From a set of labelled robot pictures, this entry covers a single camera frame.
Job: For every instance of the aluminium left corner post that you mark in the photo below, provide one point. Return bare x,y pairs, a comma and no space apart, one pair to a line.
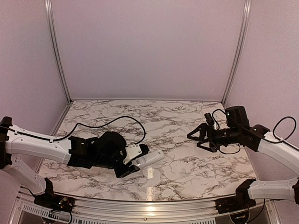
54,43

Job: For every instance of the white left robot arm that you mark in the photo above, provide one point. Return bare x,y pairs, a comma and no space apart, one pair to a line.
14,141

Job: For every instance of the aluminium front rail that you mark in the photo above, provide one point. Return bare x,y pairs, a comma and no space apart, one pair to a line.
101,211

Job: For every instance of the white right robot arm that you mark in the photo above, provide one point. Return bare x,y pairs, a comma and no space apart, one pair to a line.
262,140

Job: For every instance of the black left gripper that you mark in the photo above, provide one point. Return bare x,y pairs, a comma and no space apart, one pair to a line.
121,173

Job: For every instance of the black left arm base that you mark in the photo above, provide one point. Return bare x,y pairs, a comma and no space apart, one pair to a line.
54,201

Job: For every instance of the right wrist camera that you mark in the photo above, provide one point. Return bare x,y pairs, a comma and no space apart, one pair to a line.
209,120

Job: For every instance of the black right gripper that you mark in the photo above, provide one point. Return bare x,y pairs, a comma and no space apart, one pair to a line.
203,128

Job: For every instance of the aluminium corner post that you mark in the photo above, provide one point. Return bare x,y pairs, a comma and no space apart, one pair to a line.
238,51
54,43

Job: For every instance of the white remote control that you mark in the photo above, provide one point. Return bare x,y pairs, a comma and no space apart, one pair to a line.
149,159

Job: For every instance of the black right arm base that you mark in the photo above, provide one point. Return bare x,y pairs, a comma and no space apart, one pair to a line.
236,203

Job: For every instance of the aluminium right corner post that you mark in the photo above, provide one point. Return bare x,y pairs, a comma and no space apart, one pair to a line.
238,51

